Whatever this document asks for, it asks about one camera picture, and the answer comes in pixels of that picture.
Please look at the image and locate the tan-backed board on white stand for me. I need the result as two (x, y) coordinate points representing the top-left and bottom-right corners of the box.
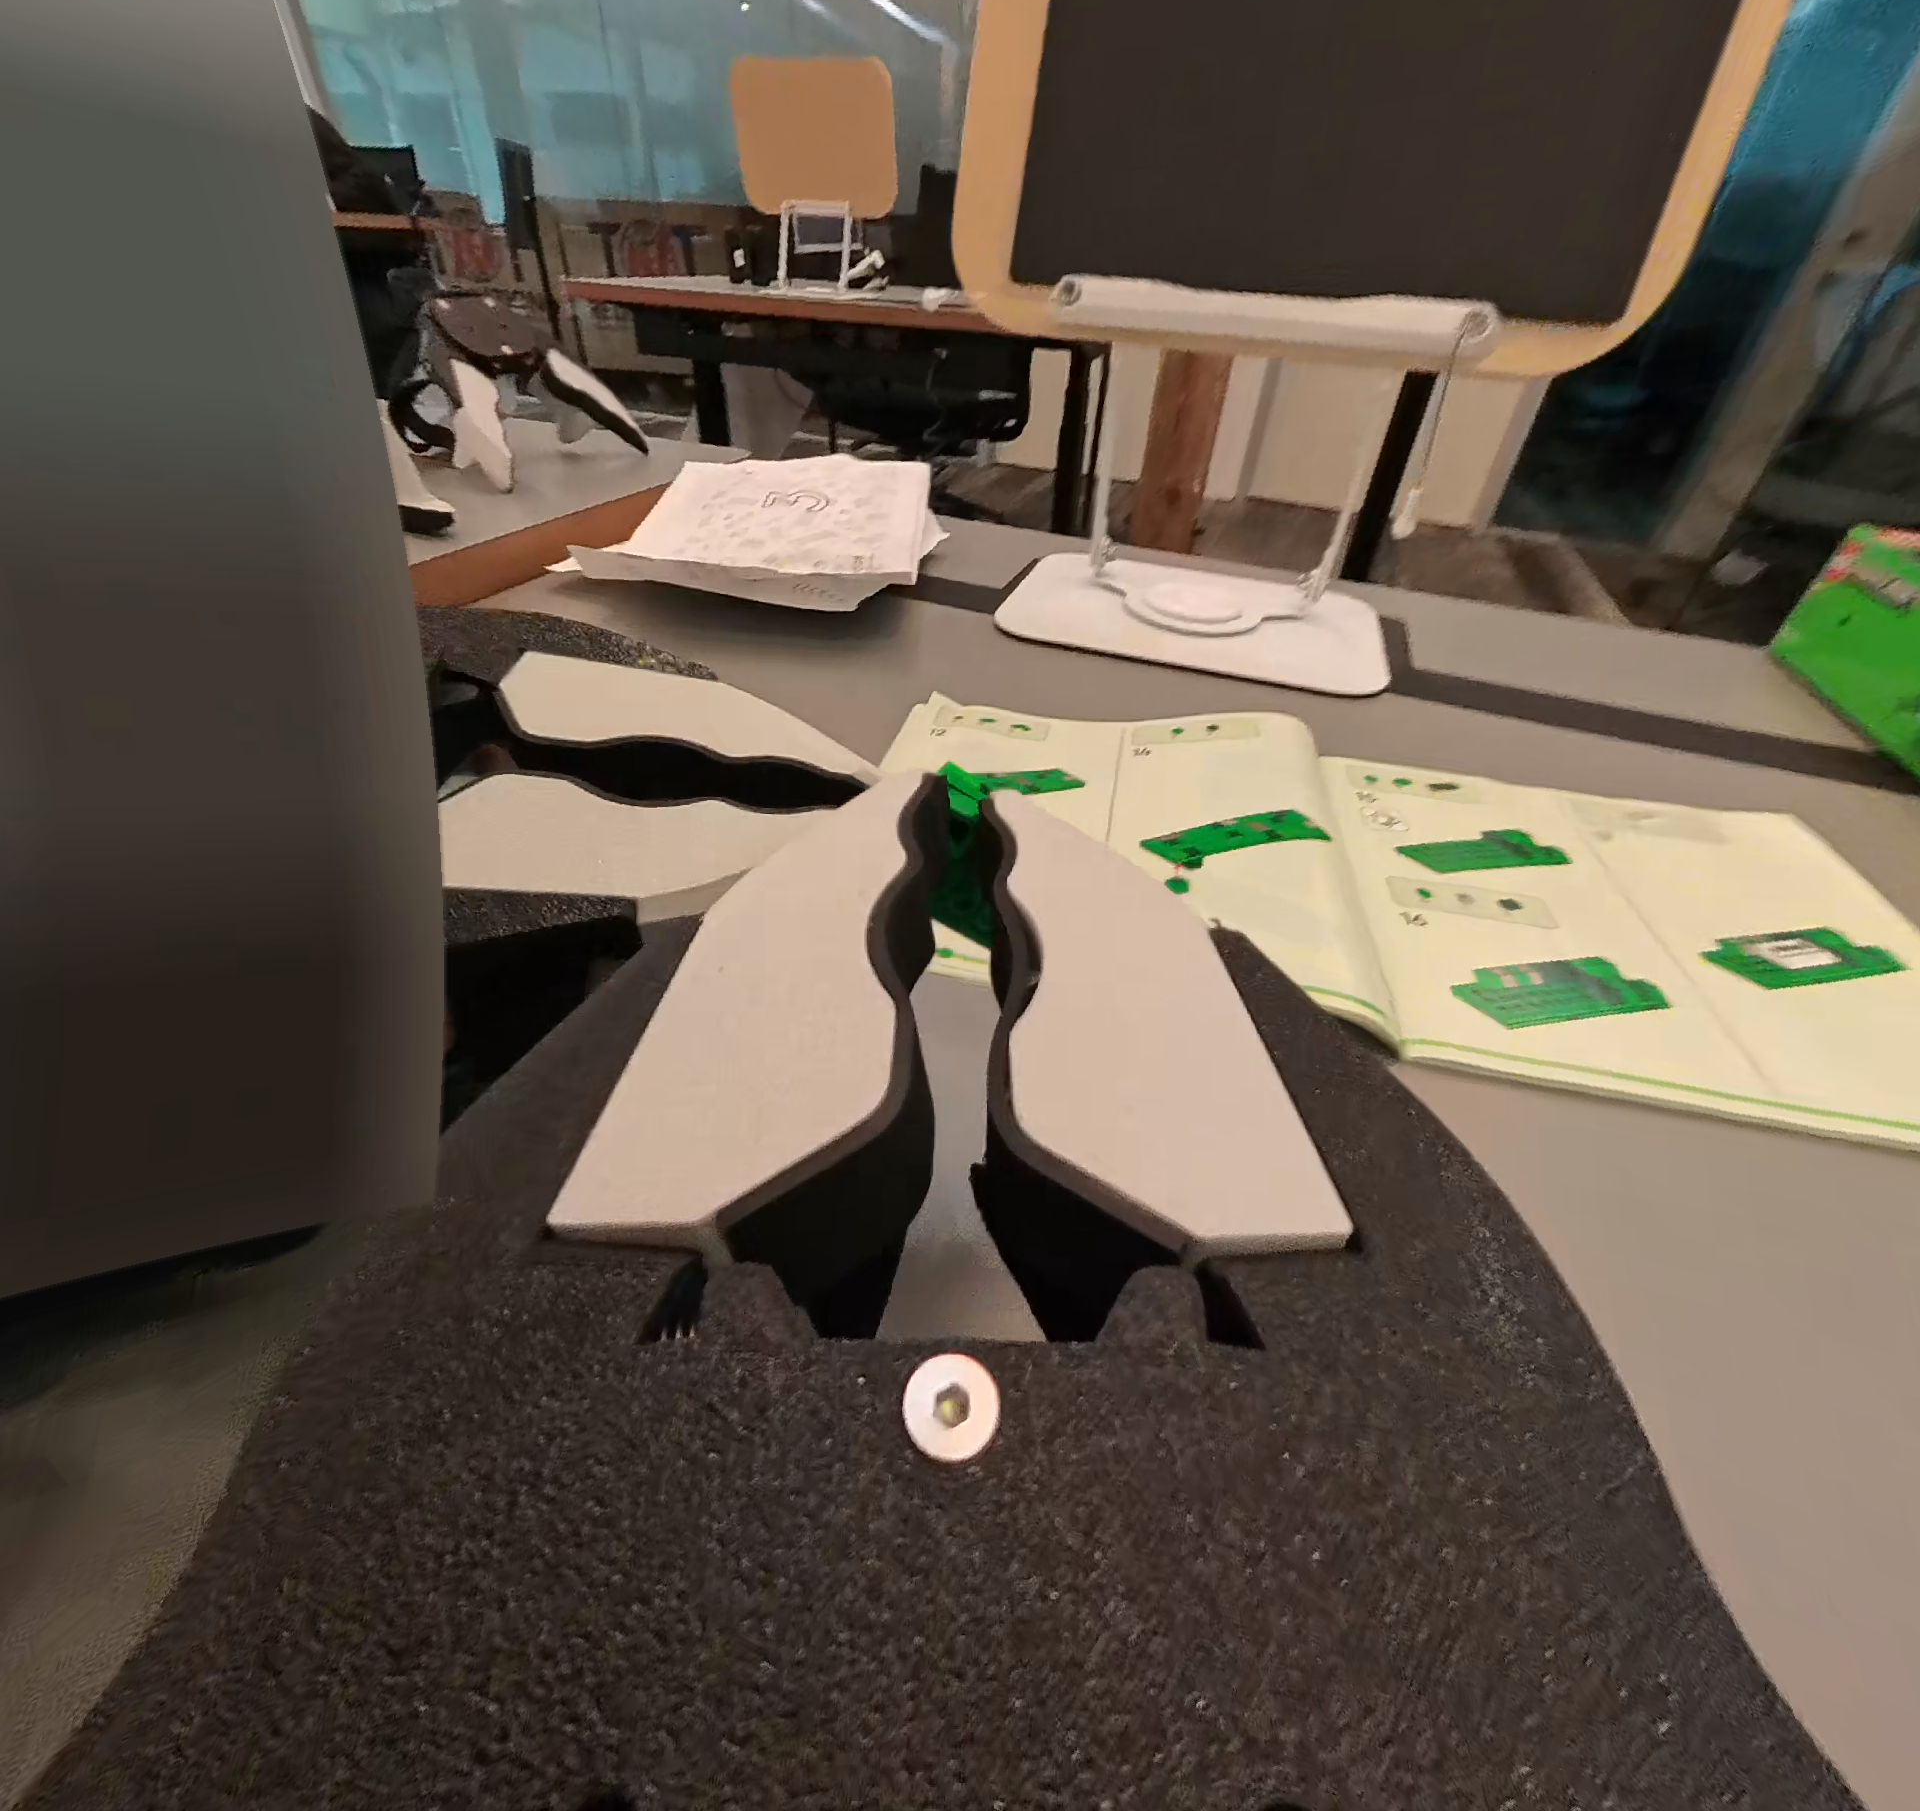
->
(730, 51), (903, 299)

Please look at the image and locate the black board on white stand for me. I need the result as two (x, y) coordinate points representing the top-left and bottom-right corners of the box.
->
(952, 0), (1839, 699)

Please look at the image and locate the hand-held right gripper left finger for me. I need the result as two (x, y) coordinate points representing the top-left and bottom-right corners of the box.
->
(547, 771), (955, 1250)

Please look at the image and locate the brown-topped desk with black legs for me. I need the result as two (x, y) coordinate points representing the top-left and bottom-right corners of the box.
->
(561, 274), (1112, 539)

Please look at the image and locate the idle black white gripper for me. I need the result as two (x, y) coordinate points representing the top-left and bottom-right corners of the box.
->
(376, 265), (653, 539)

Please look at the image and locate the crumpled white paper bag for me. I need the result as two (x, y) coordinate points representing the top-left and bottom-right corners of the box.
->
(547, 453), (951, 613)

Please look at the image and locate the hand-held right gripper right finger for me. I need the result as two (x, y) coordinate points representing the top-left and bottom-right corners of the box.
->
(972, 791), (1355, 1260)

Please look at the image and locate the grey desk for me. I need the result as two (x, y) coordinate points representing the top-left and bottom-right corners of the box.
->
(0, 513), (1920, 1811)

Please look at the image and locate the green brick plate assembly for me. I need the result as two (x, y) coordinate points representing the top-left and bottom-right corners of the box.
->
(927, 775), (1001, 949)

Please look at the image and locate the brown-edged neighbour desk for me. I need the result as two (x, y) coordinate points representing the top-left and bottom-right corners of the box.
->
(405, 438), (752, 608)

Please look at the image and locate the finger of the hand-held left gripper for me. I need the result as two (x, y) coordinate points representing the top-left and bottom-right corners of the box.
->
(438, 767), (864, 902)
(496, 650), (884, 812)

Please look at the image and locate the black office chair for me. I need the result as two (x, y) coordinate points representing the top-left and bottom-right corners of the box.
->
(705, 340), (1038, 458)

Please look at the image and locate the green toy set box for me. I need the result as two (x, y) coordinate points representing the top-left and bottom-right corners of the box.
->
(1768, 521), (1920, 778)

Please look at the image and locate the wooden post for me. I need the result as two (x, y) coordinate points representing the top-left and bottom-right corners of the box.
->
(1131, 348), (1232, 552)

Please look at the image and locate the open building instruction booklet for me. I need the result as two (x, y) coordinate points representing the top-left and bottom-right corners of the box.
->
(878, 693), (1920, 1149)

